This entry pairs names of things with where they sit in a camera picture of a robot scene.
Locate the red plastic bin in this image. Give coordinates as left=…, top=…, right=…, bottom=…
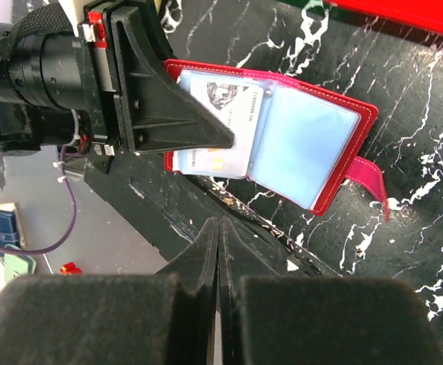
left=328, top=0, right=443, bottom=35

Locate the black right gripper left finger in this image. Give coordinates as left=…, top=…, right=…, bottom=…
left=0, top=218, right=219, bottom=364

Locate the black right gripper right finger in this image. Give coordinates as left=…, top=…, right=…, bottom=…
left=218, top=218, right=443, bottom=364

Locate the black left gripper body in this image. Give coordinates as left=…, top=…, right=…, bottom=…
left=0, top=1, right=120, bottom=172

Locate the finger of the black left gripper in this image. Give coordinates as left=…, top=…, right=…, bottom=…
left=109, top=1, right=234, bottom=153

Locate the blue wallet on floor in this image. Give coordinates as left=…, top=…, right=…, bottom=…
left=0, top=203, right=24, bottom=249

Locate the red leather card holder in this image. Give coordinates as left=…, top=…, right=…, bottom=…
left=164, top=59, right=387, bottom=216

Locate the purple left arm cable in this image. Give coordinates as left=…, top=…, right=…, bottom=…
left=0, top=144, right=84, bottom=256

